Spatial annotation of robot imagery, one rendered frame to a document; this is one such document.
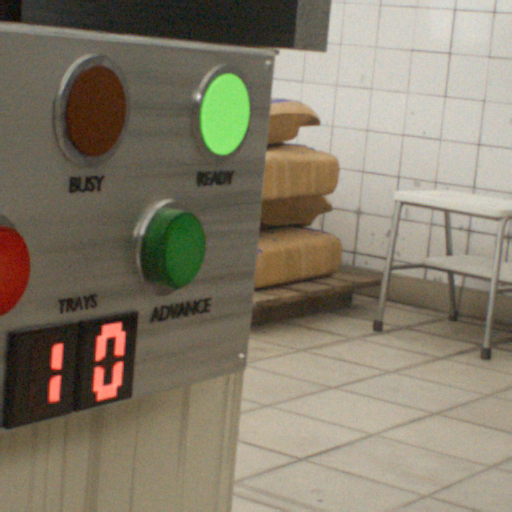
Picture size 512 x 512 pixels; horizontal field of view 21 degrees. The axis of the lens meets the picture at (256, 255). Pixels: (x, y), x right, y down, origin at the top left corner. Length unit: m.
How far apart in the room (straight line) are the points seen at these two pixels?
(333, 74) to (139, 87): 4.54
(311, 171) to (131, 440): 3.86
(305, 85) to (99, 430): 4.57
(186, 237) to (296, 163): 3.81
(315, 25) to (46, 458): 0.22
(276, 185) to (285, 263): 0.26
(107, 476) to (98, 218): 0.13
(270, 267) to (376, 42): 1.10
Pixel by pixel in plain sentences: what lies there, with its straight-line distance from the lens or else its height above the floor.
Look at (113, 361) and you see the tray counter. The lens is 0.51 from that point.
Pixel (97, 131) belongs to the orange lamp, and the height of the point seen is 0.81.
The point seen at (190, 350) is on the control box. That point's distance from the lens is 0.55.
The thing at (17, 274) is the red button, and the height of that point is 0.76.
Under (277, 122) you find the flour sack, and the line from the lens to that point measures 4.42.
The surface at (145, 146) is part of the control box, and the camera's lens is 0.51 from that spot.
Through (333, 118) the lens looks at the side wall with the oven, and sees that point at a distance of 5.03.
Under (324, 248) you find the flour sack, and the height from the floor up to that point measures 0.22.
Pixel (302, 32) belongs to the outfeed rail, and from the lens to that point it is 0.59.
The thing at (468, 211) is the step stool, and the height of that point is 0.43.
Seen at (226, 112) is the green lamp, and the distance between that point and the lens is 0.54.
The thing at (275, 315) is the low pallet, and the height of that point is 0.02.
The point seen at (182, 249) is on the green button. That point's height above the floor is 0.76.
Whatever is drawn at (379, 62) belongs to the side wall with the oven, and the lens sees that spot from 4.94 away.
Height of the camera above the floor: 0.84
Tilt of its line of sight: 8 degrees down
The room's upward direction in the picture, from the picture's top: 5 degrees clockwise
